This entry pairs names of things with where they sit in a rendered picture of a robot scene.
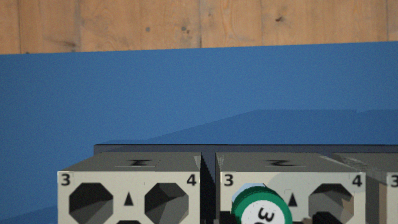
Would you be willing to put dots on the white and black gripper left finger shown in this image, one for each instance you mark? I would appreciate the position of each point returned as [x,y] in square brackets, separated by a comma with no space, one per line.
[225,217]

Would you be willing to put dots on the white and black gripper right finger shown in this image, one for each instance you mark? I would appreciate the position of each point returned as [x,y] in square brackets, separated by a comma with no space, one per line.
[324,218]

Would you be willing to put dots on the blue bench mat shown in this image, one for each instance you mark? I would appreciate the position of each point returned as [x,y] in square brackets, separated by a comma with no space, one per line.
[54,107]

